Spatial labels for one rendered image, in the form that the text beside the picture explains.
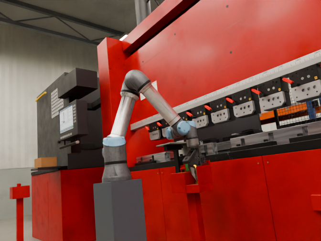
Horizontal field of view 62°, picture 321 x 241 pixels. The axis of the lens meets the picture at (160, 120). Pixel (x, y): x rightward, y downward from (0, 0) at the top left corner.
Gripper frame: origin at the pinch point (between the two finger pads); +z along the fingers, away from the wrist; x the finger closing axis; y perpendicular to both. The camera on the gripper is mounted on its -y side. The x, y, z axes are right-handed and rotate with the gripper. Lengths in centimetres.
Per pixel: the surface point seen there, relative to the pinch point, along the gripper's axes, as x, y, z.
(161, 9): 41, 52, -147
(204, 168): -4.9, 2.3, -6.0
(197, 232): 3.6, -4.0, 30.0
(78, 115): 137, 16, -69
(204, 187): -4.9, -0.9, 4.7
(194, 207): 3.5, -2.8, 15.8
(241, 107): -24, 29, -40
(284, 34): -59, 24, -74
